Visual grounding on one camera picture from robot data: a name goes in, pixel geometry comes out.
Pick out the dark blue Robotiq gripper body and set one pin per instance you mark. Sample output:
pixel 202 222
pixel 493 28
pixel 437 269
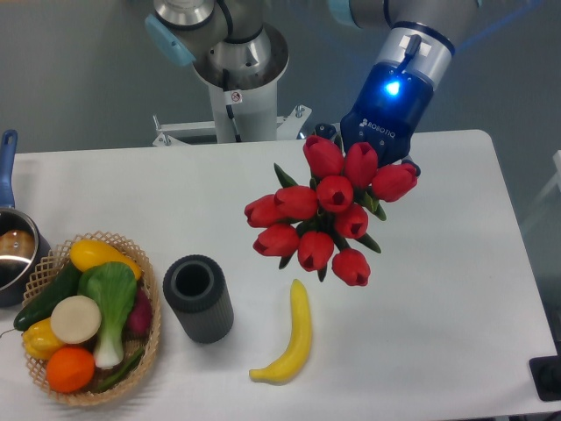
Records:
pixel 386 113

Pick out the red tulip bouquet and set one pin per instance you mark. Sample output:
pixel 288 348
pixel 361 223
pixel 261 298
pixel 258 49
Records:
pixel 314 223

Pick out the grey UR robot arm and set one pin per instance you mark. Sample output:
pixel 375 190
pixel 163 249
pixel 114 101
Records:
pixel 241 58

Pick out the dark grey ribbed vase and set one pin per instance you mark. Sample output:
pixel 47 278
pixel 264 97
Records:
pixel 196 290

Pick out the yellow banana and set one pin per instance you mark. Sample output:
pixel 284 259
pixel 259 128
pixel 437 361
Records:
pixel 287 366

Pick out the black device at table edge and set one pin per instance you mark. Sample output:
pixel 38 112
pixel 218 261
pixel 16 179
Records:
pixel 546 377

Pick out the purple sweet potato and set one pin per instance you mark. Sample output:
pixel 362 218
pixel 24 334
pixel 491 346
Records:
pixel 140 318

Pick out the yellow squash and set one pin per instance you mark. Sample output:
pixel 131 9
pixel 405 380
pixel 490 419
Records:
pixel 89 253

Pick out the green bok choy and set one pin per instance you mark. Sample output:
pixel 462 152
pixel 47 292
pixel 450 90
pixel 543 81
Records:
pixel 112 286

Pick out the woven wicker basket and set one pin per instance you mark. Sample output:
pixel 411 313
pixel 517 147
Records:
pixel 46 271

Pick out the dark green cucumber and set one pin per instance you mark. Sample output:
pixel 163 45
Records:
pixel 64 285

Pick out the green bean pod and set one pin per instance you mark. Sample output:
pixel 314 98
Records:
pixel 121 373

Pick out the cream round radish slice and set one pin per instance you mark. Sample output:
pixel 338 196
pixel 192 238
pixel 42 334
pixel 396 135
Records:
pixel 75 320

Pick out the orange fruit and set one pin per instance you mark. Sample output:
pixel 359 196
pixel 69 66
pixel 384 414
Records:
pixel 70 368

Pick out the yellow bell pepper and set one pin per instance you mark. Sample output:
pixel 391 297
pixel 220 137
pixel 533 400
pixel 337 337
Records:
pixel 40 342

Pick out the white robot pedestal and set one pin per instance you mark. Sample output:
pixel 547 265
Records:
pixel 244 115

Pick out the white metal base frame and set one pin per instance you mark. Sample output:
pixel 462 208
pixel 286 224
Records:
pixel 292 126

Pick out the white frame at right edge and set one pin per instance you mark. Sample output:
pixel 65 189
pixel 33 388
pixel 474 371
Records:
pixel 546 196

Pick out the blue handled saucepan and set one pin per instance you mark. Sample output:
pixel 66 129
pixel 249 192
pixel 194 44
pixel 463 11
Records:
pixel 22 245

